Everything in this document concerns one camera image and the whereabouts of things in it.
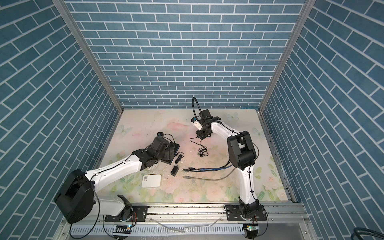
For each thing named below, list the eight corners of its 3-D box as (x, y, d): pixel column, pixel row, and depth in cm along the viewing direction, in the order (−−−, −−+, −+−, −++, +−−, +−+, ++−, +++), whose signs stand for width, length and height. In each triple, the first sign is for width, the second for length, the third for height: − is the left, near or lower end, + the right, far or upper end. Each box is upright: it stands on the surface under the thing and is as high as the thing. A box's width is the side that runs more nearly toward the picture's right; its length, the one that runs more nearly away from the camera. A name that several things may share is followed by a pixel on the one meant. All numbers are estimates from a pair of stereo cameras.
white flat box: (142, 187, 84) (140, 185, 82) (144, 176, 88) (143, 174, 86) (160, 187, 84) (159, 185, 82) (162, 176, 88) (161, 174, 86)
